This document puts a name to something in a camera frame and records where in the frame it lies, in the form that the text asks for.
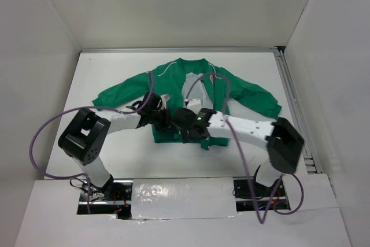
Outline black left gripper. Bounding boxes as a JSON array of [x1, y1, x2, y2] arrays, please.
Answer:
[[149, 106, 177, 134]]

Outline green zip jacket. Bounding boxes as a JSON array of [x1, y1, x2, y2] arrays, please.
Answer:
[[92, 57, 283, 152]]

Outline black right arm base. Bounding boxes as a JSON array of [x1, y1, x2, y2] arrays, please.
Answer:
[[232, 164, 291, 212]]

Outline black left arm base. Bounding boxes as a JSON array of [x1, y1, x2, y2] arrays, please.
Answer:
[[69, 179, 133, 220]]

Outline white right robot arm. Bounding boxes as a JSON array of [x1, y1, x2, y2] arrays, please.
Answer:
[[172, 108, 305, 196]]

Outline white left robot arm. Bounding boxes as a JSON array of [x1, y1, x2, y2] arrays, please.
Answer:
[[58, 93, 176, 200]]

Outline white cover panel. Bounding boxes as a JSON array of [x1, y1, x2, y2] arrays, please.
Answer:
[[131, 177, 237, 220]]

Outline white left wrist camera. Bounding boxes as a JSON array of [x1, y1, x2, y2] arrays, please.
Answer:
[[160, 94, 171, 107]]

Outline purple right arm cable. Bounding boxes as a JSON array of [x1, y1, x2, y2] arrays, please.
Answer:
[[184, 73, 304, 224]]

